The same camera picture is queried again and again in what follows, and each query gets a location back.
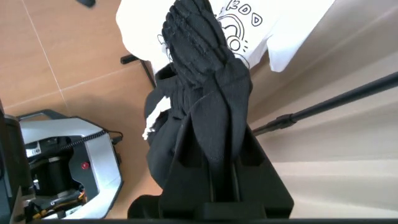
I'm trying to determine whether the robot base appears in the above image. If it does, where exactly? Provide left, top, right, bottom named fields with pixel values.
left=0, top=99, right=124, bottom=220

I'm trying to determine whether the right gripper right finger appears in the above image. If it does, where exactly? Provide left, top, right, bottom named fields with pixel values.
left=234, top=125, right=295, bottom=218

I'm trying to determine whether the black clothes rack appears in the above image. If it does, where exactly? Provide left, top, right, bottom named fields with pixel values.
left=76, top=0, right=398, bottom=137

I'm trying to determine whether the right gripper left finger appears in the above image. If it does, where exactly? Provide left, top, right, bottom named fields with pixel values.
left=159, top=111, right=216, bottom=218

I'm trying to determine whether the beige curtain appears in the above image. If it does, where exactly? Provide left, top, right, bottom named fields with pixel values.
left=245, top=0, right=398, bottom=218

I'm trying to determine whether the white printed t-shirt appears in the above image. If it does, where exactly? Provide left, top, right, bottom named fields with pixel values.
left=115, top=0, right=336, bottom=73

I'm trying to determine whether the black garment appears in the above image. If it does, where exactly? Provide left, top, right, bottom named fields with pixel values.
left=127, top=0, right=253, bottom=218

